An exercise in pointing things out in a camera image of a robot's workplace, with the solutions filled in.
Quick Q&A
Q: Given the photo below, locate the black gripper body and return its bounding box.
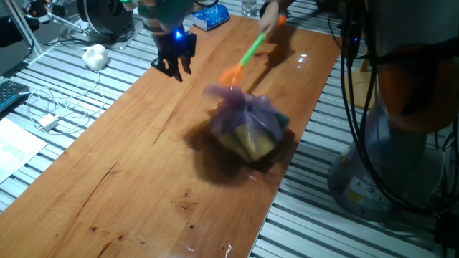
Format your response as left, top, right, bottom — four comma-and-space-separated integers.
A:
154, 31, 197, 62

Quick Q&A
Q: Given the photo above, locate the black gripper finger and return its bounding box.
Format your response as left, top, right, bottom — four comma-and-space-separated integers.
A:
180, 54, 193, 75
151, 57, 184, 82

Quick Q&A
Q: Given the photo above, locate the orange green stick tool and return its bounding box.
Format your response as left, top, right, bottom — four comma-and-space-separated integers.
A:
217, 14, 288, 89

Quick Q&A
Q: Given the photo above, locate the purple plastic bag of things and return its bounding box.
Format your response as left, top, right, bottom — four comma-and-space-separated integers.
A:
202, 84, 290, 164

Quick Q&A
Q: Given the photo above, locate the person hand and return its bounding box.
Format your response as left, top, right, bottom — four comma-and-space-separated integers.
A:
258, 0, 288, 37

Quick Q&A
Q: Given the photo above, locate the green wrist adapter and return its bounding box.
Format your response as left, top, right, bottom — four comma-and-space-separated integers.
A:
120, 0, 194, 35

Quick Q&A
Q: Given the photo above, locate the blue tissue pack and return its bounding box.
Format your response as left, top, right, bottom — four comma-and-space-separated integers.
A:
189, 2, 231, 32

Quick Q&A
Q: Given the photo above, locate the white rounded plastic object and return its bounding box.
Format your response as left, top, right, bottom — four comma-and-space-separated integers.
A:
81, 44, 109, 72

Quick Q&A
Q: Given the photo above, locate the clear glass cup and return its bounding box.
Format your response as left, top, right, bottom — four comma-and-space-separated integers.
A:
240, 0, 258, 17

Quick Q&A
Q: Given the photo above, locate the glossy wooden board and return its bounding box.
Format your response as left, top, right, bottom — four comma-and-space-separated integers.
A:
0, 14, 341, 258

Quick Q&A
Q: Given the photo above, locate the silver metal rod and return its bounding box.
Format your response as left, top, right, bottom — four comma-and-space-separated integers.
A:
46, 12, 87, 35

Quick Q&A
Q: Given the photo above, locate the black keyboard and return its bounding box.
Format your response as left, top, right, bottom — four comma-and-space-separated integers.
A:
0, 79, 30, 114

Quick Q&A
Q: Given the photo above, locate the white paper sheet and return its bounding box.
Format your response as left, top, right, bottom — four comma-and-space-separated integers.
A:
0, 117, 48, 183

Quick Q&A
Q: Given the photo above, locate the white charger with cable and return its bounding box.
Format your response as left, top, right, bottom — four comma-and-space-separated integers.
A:
25, 70, 107, 136

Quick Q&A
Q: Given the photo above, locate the silver slanted frame post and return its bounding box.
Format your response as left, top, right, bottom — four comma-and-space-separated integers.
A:
3, 0, 46, 62

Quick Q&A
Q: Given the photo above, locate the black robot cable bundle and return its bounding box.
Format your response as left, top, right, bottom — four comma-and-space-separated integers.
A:
328, 0, 459, 219

